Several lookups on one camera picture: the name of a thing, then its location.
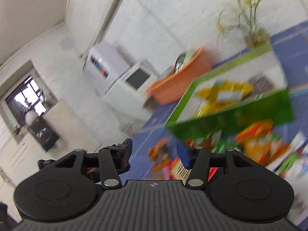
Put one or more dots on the white water purifier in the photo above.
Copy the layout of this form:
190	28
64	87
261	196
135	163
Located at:
104	66

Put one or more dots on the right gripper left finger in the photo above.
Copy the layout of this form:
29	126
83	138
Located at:
106	166

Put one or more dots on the orange plastic basin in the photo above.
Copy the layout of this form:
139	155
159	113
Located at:
173	87

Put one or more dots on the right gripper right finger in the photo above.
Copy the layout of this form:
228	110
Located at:
197	161

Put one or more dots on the dark window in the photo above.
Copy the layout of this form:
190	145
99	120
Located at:
24	94

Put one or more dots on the green plate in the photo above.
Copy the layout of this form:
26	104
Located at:
189	55

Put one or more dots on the white machine with screen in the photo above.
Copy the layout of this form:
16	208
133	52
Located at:
128	95

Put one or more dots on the blue plaid tablecloth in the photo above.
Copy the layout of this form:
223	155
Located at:
290	46

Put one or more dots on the yellow snack bag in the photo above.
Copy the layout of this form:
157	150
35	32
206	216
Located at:
221	95

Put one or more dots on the green snack box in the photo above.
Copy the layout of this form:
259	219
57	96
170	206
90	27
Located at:
275	104

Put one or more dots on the orange snack packet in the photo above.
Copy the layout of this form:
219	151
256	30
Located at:
260	143

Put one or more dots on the glass vase with plant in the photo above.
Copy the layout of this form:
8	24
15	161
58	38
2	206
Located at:
246	22

